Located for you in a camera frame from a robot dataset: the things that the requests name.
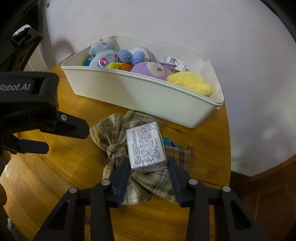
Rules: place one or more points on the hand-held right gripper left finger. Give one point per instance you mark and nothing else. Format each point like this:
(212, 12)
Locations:
(121, 178)

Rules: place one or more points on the purple plush doll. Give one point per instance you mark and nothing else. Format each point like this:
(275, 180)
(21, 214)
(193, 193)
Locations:
(152, 69)

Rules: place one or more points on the white plastic storage bin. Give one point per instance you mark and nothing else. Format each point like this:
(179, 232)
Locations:
(148, 97)

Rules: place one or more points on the yellow plush toy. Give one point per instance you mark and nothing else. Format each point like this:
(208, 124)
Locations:
(187, 81)

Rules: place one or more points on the pink tissue pack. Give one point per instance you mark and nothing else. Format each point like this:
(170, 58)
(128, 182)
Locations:
(175, 62)

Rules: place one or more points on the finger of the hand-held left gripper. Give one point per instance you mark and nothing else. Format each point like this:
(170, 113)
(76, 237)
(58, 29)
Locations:
(71, 126)
(34, 146)

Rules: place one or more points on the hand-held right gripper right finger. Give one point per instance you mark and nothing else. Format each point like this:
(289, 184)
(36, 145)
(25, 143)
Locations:
(175, 180)

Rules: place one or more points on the small grey cardboard box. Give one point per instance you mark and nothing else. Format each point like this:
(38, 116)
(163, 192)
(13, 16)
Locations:
(145, 146)

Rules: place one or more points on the blue pony plush toy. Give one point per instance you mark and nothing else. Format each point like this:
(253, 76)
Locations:
(104, 56)

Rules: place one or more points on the plaid fabric bow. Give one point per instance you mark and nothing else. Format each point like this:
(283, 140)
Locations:
(111, 134)

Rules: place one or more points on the white and blue plush toy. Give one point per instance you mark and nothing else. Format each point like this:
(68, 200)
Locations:
(136, 55)

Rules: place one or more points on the wooden door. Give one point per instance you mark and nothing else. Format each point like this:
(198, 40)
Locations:
(272, 204)

